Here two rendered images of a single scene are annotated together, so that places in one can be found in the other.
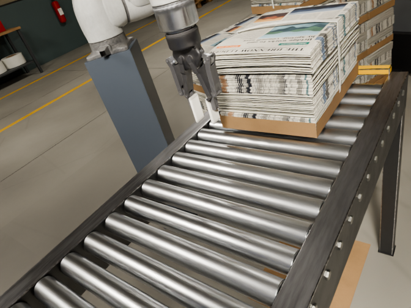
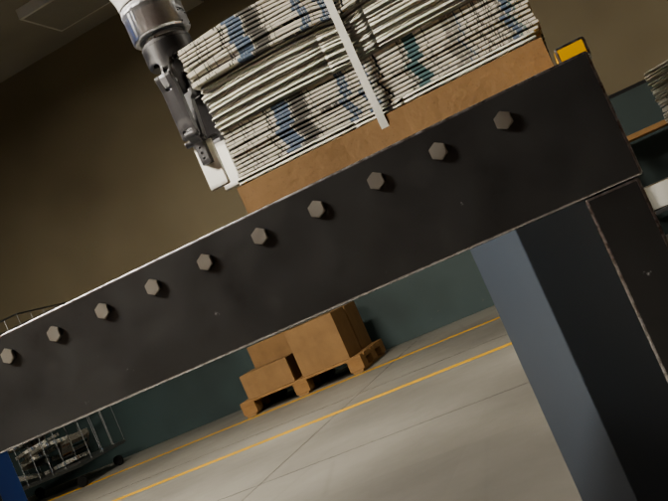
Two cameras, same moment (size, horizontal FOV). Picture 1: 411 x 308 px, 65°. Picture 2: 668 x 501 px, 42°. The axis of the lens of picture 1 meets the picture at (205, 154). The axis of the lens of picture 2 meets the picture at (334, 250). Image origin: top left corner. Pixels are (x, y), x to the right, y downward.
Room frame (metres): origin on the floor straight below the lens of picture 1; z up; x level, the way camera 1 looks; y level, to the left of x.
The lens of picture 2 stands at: (0.23, -1.20, 0.69)
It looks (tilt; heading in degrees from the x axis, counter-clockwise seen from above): 3 degrees up; 61
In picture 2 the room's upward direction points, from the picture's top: 24 degrees counter-clockwise
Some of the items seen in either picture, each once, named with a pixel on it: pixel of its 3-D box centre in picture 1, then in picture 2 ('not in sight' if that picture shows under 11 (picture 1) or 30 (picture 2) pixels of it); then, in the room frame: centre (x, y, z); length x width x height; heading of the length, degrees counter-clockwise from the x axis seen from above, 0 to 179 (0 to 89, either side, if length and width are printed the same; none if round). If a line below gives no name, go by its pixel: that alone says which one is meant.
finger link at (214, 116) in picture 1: (213, 109); (211, 164); (0.73, -0.05, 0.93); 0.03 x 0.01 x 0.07; 135
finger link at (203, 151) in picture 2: (216, 99); (199, 147); (0.71, -0.06, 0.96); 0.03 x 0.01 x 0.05; 45
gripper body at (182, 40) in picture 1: (186, 48); (177, 69); (0.75, -0.03, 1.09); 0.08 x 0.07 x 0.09; 45
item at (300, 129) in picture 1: (276, 111); (336, 177); (0.80, -0.23, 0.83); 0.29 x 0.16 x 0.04; 45
